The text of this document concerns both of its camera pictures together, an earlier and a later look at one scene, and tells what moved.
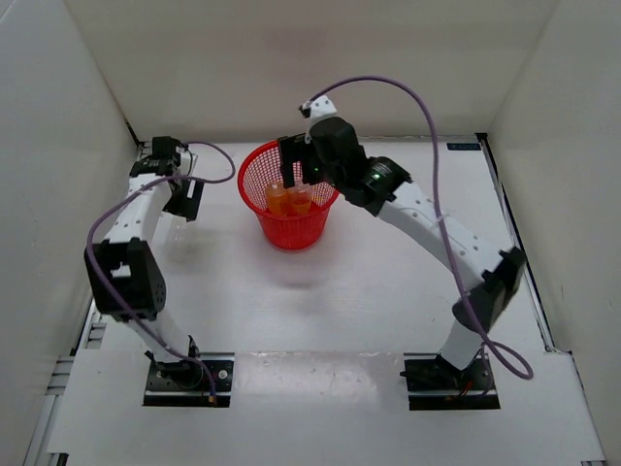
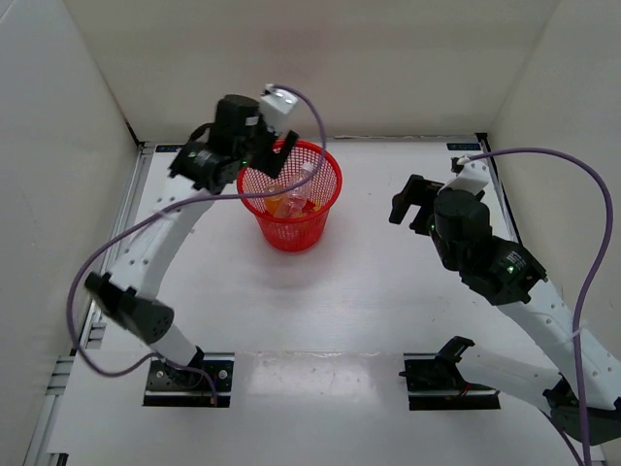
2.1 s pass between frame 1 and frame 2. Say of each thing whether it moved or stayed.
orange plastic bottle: stayed
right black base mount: stayed
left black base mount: stayed
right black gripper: moved
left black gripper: moved
